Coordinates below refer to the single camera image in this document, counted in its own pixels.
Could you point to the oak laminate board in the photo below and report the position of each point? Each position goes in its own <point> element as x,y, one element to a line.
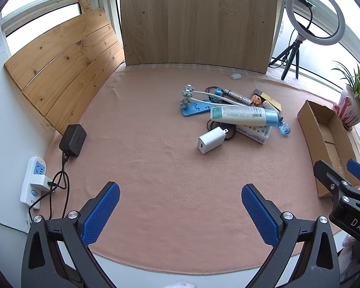
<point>198,21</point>

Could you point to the small blue bottle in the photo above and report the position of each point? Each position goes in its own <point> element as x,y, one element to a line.
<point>284,129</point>

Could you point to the white plug adapter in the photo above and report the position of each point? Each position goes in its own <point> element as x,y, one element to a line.
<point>40,183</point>

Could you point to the white wall charger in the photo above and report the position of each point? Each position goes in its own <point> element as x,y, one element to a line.
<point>210,141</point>

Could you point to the blue phone stand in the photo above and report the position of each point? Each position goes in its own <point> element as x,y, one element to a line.
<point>198,108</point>

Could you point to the cardboard box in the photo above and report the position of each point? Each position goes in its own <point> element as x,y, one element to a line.
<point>310,132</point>

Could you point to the small white cap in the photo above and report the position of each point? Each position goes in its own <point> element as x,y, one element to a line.
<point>235,76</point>

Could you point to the patterned tube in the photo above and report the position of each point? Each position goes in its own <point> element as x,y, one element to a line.
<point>237,96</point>

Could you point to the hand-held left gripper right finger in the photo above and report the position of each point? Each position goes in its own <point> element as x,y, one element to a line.
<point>259,213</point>

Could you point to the white grey roller massager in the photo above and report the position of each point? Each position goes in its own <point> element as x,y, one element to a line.
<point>186,96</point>

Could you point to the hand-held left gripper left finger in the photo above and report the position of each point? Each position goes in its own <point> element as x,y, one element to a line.
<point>102,213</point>

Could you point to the yellow black notepad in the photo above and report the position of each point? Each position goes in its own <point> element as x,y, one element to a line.
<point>271,100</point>

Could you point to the pine wood panel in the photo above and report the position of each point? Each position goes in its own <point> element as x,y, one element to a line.
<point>66,66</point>

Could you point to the white power strip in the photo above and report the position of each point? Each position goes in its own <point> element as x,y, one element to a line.
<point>33,196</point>

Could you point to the white blue sunscreen tube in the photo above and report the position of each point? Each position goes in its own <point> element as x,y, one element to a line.
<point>240,114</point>

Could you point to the white starred tissue packet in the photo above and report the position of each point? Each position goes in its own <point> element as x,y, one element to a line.
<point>255,133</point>

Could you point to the small pink cream tube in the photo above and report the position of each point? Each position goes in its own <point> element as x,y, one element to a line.
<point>268,105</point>

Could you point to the blue plastic clip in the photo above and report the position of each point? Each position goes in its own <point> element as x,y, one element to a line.
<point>218,91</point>

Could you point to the black power adapter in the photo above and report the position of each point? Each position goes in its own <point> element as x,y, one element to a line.
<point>73,139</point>

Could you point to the orange octopus toy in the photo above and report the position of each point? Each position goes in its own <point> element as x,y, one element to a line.
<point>256,99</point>

